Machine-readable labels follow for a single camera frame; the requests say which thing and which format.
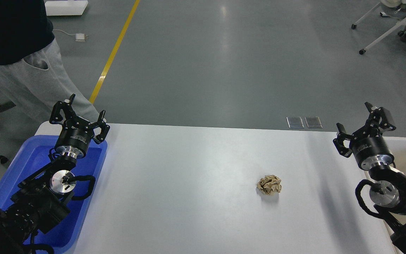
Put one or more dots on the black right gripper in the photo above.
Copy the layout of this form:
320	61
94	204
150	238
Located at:
368	147

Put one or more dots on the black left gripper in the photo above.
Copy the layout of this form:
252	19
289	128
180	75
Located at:
75	136

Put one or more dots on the brown paper ball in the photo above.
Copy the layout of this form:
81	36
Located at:
269	185

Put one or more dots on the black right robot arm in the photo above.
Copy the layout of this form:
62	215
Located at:
384	195

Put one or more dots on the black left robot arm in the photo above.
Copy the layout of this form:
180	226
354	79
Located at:
40	203

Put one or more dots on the right metal floor plate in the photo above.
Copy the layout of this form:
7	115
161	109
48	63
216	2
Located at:
313	122

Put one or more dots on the metal floor plate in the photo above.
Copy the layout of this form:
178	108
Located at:
295	122
313	122

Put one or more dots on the left metal floor plate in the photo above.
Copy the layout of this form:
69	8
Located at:
295	122

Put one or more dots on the person in grey trousers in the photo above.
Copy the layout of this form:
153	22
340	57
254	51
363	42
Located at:
32	74

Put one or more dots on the white flat board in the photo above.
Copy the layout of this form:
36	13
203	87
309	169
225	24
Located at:
65	7

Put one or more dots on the white rolling chair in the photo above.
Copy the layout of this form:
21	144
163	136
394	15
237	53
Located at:
395	9

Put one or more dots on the white power adapter with cable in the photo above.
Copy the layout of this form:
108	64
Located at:
78	37

